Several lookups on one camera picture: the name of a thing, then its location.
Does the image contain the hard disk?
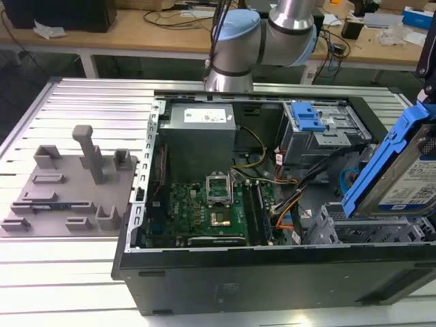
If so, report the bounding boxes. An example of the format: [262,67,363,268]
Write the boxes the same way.
[341,100,436,219]

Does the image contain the metal disk bay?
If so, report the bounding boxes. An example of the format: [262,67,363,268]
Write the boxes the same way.
[299,202,436,245]

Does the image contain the blue and white carton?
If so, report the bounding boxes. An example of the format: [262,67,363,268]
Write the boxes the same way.
[403,5,436,30]

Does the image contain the clear plastic bag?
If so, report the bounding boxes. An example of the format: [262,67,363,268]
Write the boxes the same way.
[377,22,424,46]

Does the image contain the small black box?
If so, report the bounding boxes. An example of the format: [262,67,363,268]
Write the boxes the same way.
[341,18,364,40]

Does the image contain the blue drive cage latch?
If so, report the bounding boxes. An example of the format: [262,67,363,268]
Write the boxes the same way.
[291,101,328,132]

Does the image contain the gray metal drive cage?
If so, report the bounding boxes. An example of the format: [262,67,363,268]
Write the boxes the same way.
[277,100,372,168]

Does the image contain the black RAM stick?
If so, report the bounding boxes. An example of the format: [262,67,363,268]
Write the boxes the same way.
[255,185,274,242]

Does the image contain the gray power supply unit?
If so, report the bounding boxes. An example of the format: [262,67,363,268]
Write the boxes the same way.
[158,103,238,178]

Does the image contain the metal socket cover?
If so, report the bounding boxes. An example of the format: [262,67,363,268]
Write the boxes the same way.
[205,172,232,205]

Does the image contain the CPU socket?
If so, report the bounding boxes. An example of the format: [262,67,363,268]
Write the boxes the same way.
[209,210,234,228]

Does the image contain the black graphics card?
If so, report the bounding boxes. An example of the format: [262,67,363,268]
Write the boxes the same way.
[187,236,247,247]

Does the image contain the green motherboard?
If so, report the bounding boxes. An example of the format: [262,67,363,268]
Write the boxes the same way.
[146,182,273,239]

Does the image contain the wooden desk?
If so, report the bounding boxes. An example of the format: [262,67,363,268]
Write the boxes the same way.
[0,0,436,73]

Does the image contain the black PC case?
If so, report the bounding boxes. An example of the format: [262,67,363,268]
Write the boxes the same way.
[112,89,436,316]

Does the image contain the large black box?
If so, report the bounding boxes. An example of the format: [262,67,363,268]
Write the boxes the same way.
[2,0,117,33]

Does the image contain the crumpled white paper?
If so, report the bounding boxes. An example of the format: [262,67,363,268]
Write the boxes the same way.
[33,20,66,40]

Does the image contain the gray parts rack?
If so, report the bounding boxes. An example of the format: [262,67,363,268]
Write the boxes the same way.
[0,125,139,238]

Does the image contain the blue data wire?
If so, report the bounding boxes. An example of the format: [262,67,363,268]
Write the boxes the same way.
[339,166,359,199]

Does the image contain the black sleeved cable bundle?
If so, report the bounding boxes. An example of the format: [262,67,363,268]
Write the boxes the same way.
[294,144,354,195]

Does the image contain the yellow and black wire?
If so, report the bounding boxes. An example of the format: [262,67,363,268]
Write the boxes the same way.
[234,125,268,170]

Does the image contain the black robot arm cables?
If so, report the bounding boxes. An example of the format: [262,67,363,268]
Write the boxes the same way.
[204,0,236,80]

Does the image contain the multicoloured power wire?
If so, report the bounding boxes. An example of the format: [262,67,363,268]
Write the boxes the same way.
[270,176,304,234]

